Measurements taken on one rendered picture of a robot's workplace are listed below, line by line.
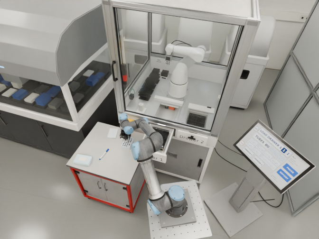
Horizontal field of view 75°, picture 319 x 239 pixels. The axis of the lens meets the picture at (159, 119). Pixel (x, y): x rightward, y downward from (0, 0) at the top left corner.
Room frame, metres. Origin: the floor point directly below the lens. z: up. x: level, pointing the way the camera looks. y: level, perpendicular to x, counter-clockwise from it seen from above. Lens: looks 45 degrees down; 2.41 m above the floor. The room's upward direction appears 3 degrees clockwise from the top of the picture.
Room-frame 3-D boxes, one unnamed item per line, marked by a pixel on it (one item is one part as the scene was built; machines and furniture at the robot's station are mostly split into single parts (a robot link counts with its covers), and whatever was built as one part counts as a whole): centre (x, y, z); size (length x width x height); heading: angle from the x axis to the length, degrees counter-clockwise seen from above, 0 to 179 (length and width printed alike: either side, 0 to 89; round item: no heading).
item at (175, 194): (0.69, -0.15, 0.95); 0.13 x 0.12 x 0.14; 118
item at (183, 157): (1.85, -0.19, 0.40); 1.03 x 0.95 x 0.80; 75
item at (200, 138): (1.32, -0.32, 0.87); 0.29 x 0.02 x 0.11; 75
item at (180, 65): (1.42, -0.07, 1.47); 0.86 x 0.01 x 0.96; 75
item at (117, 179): (1.22, 0.45, 0.38); 0.62 x 0.58 x 0.76; 75
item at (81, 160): (1.06, 0.68, 0.78); 0.15 x 0.10 x 0.04; 82
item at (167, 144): (1.29, 0.01, 0.86); 0.40 x 0.26 x 0.06; 165
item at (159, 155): (1.09, 0.06, 0.87); 0.29 x 0.02 x 0.11; 75
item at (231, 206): (1.01, -0.90, 0.51); 0.50 x 0.45 x 1.02; 121
